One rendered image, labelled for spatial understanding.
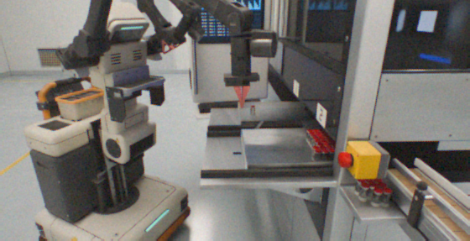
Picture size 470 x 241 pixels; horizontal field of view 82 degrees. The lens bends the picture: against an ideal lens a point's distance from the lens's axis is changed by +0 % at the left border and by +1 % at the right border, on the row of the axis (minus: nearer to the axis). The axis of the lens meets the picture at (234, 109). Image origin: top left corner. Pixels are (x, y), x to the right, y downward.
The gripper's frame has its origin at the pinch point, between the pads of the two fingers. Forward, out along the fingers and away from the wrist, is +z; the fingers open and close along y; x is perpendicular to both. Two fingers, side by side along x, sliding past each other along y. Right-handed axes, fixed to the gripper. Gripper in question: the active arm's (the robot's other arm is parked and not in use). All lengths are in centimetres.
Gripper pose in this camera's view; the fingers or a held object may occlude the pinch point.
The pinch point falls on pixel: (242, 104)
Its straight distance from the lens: 81.3
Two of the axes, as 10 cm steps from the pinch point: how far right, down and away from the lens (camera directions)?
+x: -0.3, -3.2, 9.5
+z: 0.3, 9.5, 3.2
